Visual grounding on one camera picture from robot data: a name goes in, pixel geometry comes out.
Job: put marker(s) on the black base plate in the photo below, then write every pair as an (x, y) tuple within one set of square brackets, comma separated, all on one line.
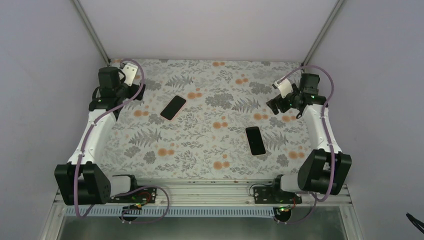
[(267, 195), (144, 196)]

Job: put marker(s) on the slotted white cable duct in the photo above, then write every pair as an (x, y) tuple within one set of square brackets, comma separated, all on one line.
[(177, 211)]

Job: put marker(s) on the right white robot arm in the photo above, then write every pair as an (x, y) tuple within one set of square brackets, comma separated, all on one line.
[(326, 168)]

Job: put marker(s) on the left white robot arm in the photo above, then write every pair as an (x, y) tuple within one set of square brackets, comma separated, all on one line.
[(81, 180)]

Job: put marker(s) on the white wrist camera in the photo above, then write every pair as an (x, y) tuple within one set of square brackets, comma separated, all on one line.
[(130, 72), (284, 86)]

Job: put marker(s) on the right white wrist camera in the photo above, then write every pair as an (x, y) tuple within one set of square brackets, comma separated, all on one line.
[(284, 86)]

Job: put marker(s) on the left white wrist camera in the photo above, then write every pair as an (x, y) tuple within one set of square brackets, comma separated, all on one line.
[(130, 72)]

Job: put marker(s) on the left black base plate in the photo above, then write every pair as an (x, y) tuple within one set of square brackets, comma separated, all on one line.
[(144, 196)]

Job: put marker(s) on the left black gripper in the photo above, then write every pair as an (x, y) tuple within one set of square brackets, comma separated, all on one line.
[(134, 91)]

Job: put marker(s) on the black object at corner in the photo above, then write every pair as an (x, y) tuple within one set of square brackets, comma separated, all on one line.
[(415, 222)]

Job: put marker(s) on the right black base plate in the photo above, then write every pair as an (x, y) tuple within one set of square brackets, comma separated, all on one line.
[(267, 195)]

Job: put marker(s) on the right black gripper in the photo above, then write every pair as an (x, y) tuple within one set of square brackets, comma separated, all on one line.
[(272, 105)]

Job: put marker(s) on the phone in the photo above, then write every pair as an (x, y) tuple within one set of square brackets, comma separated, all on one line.
[(173, 107), (255, 141)]

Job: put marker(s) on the floral patterned table mat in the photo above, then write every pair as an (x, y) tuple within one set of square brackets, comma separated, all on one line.
[(207, 138)]

